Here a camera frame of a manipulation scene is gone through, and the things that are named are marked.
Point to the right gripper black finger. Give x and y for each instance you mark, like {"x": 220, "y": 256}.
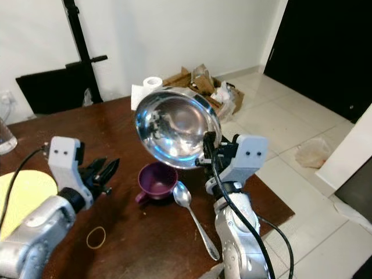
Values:
{"x": 209, "y": 145}

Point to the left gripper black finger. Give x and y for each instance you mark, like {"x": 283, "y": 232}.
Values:
{"x": 109, "y": 170}
{"x": 97, "y": 164}

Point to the shiny steel bowl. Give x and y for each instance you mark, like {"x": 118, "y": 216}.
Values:
{"x": 177, "y": 125}

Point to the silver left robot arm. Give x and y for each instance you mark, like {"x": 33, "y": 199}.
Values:
{"x": 46, "y": 224}

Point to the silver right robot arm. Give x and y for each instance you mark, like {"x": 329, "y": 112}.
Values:
{"x": 238, "y": 250}

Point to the purple cup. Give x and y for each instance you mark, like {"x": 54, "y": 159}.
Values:
{"x": 156, "y": 177}

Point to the brown rubber band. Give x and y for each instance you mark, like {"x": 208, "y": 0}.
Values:
{"x": 87, "y": 237}

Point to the silver metal spoon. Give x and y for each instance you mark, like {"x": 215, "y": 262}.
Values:
{"x": 181, "y": 195}

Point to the open cardboard box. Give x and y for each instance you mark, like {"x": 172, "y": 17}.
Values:
{"x": 177, "y": 78}

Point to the yellow plate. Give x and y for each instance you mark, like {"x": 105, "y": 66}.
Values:
{"x": 23, "y": 203}

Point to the white paper towel roll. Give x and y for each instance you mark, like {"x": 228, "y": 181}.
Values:
{"x": 147, "y": 93}

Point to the clear plastic bag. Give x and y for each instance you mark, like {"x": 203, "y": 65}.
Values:
{"x": 314, "y": 154}

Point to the black flat panel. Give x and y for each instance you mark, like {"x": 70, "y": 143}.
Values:
{"x": 46, "y": 90}

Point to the white cabinet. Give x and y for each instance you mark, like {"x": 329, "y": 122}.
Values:
{"x": 351, "y": 151}

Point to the black pole stand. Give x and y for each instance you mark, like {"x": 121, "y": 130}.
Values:
{"x": 75, "y": 35}

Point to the black door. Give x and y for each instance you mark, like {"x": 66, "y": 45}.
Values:
{"x": 319, "y": 52}

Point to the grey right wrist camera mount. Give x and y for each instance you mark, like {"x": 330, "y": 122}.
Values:
{"x": 256, "y": 154}

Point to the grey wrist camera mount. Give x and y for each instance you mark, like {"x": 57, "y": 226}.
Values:
{"x": 256, "y": 154}
{"x": 67, "y": 157}

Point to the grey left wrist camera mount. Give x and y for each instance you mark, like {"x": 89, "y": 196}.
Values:
{"x": 67, "y": 157}

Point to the white wall socket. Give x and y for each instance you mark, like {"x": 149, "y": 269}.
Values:
{"x": 9, "y": 99}

